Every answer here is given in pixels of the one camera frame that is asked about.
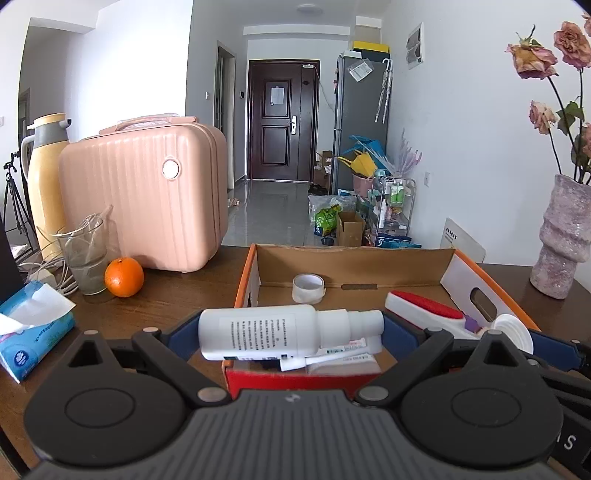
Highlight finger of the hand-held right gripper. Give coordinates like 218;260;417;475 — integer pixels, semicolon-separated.
529;333;591;376

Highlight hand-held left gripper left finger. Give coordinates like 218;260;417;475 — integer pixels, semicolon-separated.
67;314;232;409

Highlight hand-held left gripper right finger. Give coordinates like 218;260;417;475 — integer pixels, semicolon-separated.
355;314;522;408

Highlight red white lint brush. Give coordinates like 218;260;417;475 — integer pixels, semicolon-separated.
385;291;490;340

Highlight white jar lid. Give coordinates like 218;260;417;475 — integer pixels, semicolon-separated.
490;314;535;366

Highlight red cardboard box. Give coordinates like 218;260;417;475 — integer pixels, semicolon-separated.
222;244;543;402

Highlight white plastic bottle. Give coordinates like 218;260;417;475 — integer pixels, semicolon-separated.
198;305;385;361

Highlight clear tape roll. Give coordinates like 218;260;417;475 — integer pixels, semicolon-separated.
292;273;327;304

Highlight orange fruit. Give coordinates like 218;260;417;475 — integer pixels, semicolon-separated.
104;257;145;298

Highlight blue glove box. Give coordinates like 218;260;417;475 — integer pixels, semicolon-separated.
375;233;423;250

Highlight white flat board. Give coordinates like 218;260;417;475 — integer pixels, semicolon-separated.
441;218;486;265

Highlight pink textured vase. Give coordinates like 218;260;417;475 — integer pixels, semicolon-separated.
529;173;591;301

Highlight clear glass cup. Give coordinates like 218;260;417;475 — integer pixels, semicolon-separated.
52;205;114;296

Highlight small brown cardboard box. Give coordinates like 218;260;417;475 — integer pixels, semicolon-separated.
335;211;367;247

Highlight pink hard-shell suitcase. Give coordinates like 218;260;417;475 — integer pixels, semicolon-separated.
58;113;230;273

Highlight green plastic bag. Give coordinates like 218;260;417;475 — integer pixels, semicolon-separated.
314;207;341;237

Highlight blue tissue pack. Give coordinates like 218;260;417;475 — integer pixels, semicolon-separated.
0;281;77;384

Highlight pink plastic bucket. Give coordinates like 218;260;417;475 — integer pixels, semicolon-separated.
352;173;376;197

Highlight blue yellow plastic toys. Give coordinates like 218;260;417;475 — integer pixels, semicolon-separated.
337;135;389;178

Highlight black paper bag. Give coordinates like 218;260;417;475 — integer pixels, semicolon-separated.
0;217;24;305

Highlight yellow thermos jug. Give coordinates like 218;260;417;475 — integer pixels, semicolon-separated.
19;113;72;261

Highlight dark brown door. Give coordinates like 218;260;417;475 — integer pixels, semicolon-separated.
247;59;321;182

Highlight grey refrigerator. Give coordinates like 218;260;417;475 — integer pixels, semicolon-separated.
332;51;393;192

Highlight clear folded umbrella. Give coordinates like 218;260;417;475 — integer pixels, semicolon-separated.
375;59;393;124

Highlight clear plastic bag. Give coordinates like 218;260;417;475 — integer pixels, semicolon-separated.
347;60;374;83

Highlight dried rose bouquet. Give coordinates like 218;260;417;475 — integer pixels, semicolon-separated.
505;14;591;185

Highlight wire storage rack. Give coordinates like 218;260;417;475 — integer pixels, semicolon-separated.
369;176;416;243

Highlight white power strip with cables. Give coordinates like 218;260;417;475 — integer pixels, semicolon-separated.
21;261;75;296

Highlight black camera tripod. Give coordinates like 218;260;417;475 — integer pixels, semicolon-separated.
2;151;40;252

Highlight white wall panel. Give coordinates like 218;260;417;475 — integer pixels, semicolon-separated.
405;22;424;70

